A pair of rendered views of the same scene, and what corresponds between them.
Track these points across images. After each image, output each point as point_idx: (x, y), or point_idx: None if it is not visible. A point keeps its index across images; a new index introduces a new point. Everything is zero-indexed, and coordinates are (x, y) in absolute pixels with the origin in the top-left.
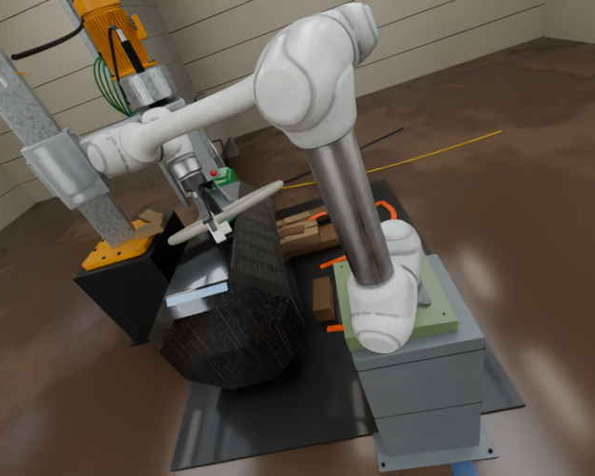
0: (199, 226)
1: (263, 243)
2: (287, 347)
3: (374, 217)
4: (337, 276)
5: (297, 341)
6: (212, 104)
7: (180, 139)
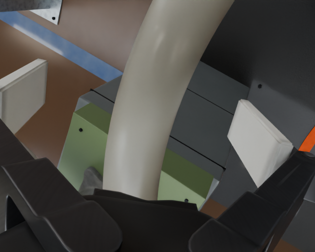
0: (147, 28)
1: None
2: None
3: None
4: (172, 182)
5: None
6: None
7: None
